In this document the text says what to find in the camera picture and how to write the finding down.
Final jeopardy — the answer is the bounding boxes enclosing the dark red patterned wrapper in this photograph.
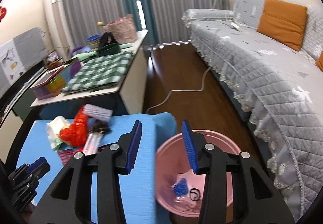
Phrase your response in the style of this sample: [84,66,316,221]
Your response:
[58,148,75,165]

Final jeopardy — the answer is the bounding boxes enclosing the red plastic bag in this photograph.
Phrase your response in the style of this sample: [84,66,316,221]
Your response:
[60,106,89,147]

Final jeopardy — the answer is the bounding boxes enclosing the black rubber band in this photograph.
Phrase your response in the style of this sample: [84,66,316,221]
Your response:
[189,188,201,202]

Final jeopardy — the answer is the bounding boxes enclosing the clear plastic package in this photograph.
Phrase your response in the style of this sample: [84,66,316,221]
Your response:
[83,132,104,155]

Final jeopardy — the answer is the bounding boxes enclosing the dark brown scrunchie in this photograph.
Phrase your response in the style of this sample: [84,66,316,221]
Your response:
[89,120,110,134]

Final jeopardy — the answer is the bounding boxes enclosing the blue bubble wrap ball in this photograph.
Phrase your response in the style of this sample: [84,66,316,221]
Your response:
[172,178,188,197]

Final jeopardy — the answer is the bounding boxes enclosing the white foam net sleeve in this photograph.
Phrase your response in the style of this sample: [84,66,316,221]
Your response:
[83,104,113,122]

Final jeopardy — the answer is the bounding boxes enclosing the blue tablecloth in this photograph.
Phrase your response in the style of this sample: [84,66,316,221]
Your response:
[18,113,177,223]

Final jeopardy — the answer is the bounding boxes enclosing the pink plastic basin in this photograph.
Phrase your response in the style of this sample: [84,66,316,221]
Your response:
[154,129,243,218]

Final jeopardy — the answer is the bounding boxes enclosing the colourful storage box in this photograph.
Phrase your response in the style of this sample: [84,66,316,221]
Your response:
[30,58,81,100]

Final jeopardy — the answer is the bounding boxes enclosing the brown figurine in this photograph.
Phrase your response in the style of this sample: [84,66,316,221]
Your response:
[46,61,63,70]

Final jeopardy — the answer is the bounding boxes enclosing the dark coffee table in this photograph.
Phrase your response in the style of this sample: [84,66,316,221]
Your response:
[30,29,150,119]

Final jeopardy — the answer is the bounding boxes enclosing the covered television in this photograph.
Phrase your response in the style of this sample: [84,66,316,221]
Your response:
[1,27,48,95]

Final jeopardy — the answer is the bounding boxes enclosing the green checkered cloth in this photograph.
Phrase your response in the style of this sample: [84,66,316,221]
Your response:
[61,52,132,94]

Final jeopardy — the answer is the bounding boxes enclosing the grey quilted sofa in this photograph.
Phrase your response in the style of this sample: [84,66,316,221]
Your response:
[182,0,322,221]

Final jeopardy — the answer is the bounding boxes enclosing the stack of coloured bowls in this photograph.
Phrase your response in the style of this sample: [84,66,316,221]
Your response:
[86,35,101,49]

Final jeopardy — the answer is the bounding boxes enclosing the black green handbag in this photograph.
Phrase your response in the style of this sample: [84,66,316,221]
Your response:
[96,32,121,57]

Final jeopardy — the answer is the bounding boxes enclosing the orange cushion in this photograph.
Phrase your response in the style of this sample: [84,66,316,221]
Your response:
[316,51,323,72]
[257,0,308,52]

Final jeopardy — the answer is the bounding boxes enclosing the white standing air conditioner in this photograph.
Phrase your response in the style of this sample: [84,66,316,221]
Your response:
[44,0,74,61]

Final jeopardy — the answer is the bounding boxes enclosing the pink lace basket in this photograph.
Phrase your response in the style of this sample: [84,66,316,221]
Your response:
[103,14,137,44]

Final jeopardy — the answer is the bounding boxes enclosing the white power cable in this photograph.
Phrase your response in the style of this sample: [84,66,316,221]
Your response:
[144,17,243,114]

